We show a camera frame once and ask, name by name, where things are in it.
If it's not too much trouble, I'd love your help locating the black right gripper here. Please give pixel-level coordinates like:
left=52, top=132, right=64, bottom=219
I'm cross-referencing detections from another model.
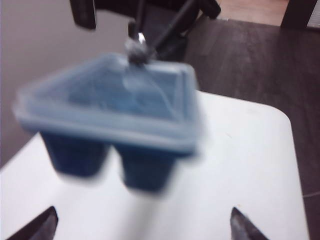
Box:
left=127, top=0, right=222, bottom=55

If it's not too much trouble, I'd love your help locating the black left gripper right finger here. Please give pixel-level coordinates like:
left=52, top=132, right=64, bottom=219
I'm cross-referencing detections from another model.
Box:
left=230, top=207, right=270, bottom=240

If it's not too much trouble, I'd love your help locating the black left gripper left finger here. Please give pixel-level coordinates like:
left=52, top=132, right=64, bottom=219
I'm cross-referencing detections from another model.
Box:
left=9, top=205, right=59, bottom=240

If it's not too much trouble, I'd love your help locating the dark blue ice cube tray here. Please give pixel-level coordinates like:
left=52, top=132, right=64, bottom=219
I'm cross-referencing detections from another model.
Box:
left=39, top=62, right=201, bottom=194

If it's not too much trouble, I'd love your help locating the clear plastic tray lid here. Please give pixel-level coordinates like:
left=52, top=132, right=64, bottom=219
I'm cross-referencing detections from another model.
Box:
left=13, top=51, right=201, bottom=157

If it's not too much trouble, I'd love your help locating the black furniture leg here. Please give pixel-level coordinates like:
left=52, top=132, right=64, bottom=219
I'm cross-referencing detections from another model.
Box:
left=280, top=0, right=316, bottom=29
left=69, top=0, right=98, bottom=30

